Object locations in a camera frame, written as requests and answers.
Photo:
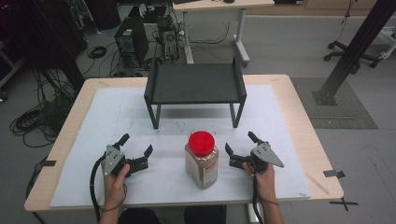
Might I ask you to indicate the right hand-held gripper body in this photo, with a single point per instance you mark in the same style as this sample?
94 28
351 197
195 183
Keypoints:
264 155

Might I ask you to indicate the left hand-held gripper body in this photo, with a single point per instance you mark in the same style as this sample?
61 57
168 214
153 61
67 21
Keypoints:
114 157

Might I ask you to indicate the clear jar with red lid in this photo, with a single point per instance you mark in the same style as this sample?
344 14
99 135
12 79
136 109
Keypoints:
202 168

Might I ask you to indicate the black metal shelf rack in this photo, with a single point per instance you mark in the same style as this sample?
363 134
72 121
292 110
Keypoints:
194 82

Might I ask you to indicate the person's right hand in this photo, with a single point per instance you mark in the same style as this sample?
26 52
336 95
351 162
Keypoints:
264 185

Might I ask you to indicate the person's left hand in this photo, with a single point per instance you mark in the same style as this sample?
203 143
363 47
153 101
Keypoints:
113 186

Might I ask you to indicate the white table mat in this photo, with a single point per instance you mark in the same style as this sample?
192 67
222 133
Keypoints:
124 109

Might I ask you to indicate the thin black wrist band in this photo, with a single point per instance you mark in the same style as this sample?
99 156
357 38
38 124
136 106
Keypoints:
270 202
125 194

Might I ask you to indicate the white table leg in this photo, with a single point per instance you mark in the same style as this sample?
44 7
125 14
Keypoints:
252 214

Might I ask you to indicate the person's left leg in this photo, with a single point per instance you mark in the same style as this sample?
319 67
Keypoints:
140 217

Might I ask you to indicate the person's leg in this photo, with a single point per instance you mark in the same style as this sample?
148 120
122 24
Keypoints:
140 217
205 215

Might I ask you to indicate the black tape strip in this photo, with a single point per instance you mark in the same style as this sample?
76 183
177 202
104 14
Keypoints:
48 163
333 173

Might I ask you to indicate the person's right leg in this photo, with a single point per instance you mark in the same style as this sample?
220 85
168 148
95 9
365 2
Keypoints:
205 215

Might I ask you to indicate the black tape cross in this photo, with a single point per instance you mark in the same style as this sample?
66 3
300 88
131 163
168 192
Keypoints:
344 203

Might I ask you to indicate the grey floor mat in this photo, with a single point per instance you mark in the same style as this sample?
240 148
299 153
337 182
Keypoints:
348 115

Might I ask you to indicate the black computer tower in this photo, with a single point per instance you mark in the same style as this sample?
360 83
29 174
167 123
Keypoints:
132 40

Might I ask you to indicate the open computer case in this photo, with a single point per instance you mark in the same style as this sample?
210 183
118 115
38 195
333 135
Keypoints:
169 40

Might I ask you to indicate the white desk with wooden top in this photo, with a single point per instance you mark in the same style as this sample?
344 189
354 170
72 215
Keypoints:
214 12

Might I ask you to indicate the dark curtain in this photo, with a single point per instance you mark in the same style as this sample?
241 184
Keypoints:
40 34

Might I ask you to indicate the black office chair base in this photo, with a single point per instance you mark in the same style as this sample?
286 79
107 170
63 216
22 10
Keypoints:
364 57

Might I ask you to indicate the black metal post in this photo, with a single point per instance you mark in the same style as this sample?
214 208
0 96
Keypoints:
351 53

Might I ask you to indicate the white frame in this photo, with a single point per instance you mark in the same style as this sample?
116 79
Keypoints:
389 43

